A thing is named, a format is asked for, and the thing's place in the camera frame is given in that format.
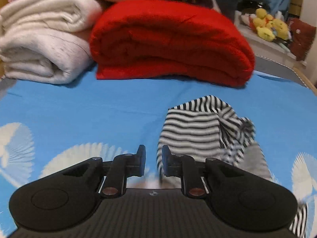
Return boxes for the black white striped hooded garment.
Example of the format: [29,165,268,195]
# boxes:
[156,94,309,238]

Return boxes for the blue white patterned bedsheet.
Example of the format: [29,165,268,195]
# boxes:
[1,70,316,237]

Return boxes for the cream folded quilt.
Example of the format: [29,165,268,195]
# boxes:
[1,0,103,84]

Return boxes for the red folded blanket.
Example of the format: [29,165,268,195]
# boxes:
[90,0,255,87]

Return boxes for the yellow plush toys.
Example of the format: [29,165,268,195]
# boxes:
[240,8,291,42]

